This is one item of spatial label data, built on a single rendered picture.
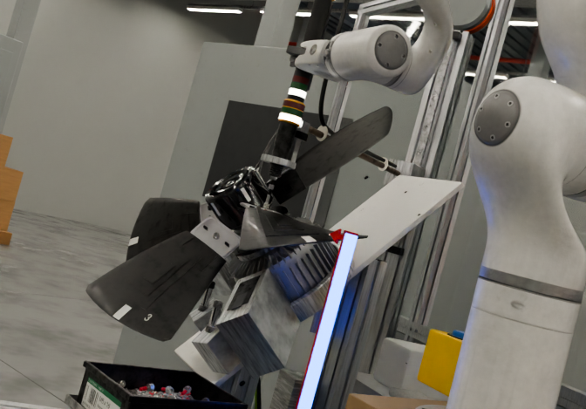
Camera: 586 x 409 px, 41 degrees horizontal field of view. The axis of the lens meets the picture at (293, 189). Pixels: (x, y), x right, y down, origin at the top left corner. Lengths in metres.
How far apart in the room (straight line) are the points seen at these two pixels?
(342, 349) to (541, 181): 0.97
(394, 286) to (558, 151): 1.29
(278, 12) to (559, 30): 6.99
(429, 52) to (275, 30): 6.58
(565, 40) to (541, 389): 0.41
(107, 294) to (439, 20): 0.76
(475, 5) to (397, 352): 0.95
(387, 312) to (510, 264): 1.23
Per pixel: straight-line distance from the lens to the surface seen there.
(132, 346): 4.60
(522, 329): 0.92
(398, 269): 2.12
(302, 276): 1.56
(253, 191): 1.54
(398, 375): 1.90
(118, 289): 1.50
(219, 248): 1.54
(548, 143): 0.88
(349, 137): 1.58
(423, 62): 1.33
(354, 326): 1.75
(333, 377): 1.79
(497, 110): 0.89
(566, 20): 1.00
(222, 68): 4.49
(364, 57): 1.26
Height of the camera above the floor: 1.19
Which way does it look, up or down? 2 degrees up
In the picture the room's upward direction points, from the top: 16 degrees clockwise
